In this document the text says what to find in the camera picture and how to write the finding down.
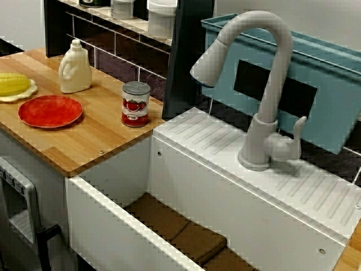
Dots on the tomato soup can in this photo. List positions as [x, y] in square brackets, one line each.
[135, 107]

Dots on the white detergent bottle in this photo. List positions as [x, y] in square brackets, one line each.
[76, 73]

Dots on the yellow toy corn cob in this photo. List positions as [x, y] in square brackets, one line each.
[12, 83]

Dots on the dark upright pillar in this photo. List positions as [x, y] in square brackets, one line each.
[183, 70]

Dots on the white toy sink basin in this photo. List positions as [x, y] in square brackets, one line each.
[225, 183]

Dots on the grey toy faucet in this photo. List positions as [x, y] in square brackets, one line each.
[259, 141]

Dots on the brown folded cloth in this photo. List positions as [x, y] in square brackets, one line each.
[180, 226]

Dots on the plain white canister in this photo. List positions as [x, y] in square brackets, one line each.
[160, 19]

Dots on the red round plate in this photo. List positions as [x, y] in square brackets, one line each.
[50, 111]

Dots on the white canister with print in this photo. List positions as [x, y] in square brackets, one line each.
[122, 9]

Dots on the teal plastic bin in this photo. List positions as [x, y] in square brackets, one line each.
[324, 73]

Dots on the cream scalloped plate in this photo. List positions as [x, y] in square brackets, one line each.
[29, 91]

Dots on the dark jar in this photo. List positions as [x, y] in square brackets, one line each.
[93, 2]

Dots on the grey toy dishwasher panel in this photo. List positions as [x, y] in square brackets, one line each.
[25, 203]

